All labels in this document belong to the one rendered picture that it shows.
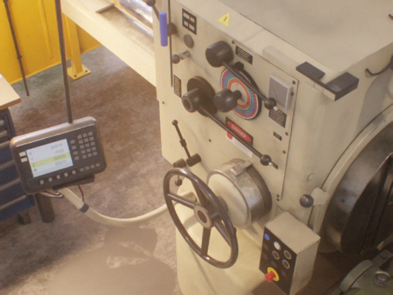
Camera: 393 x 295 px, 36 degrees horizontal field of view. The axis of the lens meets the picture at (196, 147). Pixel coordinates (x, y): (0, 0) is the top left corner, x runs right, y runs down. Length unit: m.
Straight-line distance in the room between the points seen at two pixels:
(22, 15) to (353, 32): 2.97
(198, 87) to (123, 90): 2.61
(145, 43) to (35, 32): 1.69
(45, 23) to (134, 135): 1.02
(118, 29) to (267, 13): 1.34
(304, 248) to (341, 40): 0.64
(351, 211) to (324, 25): 0.59
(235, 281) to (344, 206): 0.89
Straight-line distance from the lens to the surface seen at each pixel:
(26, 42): 4.51
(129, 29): 3.05
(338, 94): 1.61
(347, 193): 1.98
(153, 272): 3.48
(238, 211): 2.02
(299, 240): 1.94
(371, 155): 1.97
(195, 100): 2.01
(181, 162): 2.41
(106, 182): 3.94
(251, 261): 2.78
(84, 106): 4.52
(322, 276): 2.76
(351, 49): 1.75
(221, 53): 1.82
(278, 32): 1.78
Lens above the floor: 2.86
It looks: 44 degrees down
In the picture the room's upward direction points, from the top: straight up
